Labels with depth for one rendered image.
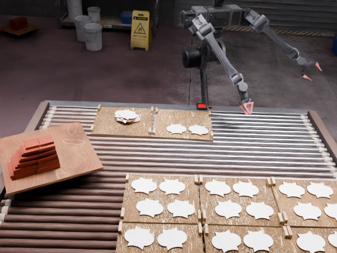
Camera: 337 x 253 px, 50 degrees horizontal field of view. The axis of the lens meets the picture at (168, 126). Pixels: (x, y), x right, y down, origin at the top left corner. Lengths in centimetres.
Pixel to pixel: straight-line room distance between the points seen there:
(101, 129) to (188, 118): 63
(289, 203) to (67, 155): 126
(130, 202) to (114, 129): 69
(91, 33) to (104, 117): 350
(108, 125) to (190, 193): 83
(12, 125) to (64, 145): 225
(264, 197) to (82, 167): 101
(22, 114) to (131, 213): 291
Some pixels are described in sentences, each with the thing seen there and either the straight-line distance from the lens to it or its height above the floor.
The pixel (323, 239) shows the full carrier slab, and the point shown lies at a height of 95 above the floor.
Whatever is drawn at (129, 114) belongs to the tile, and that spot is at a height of 98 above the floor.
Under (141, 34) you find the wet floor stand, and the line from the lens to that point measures 606.
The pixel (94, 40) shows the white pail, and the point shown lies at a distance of 607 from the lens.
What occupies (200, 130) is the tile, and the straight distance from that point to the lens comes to 251.
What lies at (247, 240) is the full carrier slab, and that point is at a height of 95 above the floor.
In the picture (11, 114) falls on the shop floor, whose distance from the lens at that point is 466.
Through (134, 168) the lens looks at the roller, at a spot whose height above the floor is 92.
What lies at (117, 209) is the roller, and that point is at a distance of 200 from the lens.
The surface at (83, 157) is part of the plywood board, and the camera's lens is 212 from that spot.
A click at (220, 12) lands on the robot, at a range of 305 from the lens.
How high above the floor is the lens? 237
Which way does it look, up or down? 34 degrees down
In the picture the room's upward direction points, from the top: 3 degrees clockwise
